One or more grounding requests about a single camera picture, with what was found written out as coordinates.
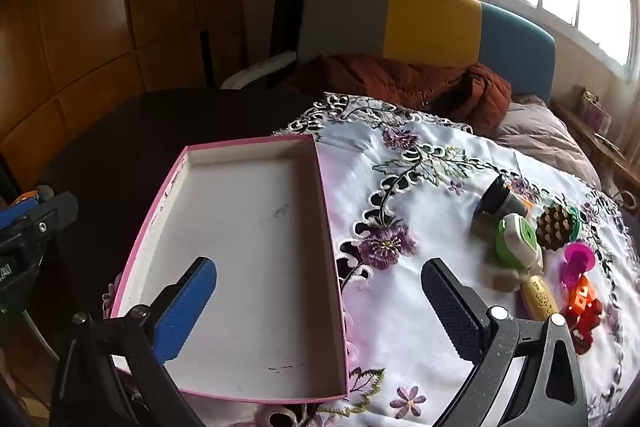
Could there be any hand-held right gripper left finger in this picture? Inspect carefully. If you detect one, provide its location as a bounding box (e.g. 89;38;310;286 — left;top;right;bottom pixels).
50;257;218;427

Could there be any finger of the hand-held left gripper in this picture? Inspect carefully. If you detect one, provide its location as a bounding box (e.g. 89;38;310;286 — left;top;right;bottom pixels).
0;189;79;240

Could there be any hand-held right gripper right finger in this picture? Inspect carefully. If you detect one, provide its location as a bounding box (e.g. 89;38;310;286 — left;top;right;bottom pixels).
421;258;588;427

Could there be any pink cardboard box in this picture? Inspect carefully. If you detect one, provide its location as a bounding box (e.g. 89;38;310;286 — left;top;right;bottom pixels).
107;134;349;405

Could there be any orange plastic block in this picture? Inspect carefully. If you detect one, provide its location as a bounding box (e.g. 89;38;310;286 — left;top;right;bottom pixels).
571;276;596;310

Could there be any red plastic block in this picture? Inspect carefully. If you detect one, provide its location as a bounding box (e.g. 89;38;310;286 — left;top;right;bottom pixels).
560;302;604;355

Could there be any green plastic spool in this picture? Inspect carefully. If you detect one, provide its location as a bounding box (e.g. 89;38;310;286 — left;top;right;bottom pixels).
565;206;583;243

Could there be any white floral embroidered tablecloth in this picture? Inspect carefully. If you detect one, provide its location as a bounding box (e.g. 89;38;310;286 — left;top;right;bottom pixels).
102;92;631;427

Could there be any yellow oval toy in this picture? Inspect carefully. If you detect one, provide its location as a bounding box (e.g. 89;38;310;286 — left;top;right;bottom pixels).
520;274;560;320

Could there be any green white toy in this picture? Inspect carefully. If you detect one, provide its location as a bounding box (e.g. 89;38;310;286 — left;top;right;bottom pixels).
492;213;543;270

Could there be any brown studded toy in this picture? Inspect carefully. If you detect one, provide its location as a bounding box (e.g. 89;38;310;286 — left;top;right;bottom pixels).
536;202;576;252

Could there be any magenta plastic spool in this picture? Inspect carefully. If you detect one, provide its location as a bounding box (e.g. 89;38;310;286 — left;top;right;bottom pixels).
560;243;597;290

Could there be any beige pillow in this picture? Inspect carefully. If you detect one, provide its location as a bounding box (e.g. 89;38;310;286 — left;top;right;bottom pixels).
492;94;601;188

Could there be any wooden wardrobe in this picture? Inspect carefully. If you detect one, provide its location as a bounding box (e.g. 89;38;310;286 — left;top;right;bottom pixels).
0;0;246;158

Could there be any wooden side table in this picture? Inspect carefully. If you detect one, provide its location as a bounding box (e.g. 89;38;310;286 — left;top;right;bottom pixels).
550;89;640;208

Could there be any rust orange quilted jacket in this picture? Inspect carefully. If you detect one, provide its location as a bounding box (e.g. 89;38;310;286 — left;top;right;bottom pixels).
285;54;513;135

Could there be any purple box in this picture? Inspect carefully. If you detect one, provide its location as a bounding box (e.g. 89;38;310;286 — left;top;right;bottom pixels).
580;89;613;135

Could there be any grey yellow blue headboard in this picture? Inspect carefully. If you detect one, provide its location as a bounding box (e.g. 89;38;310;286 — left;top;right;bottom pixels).
297;0;557;105

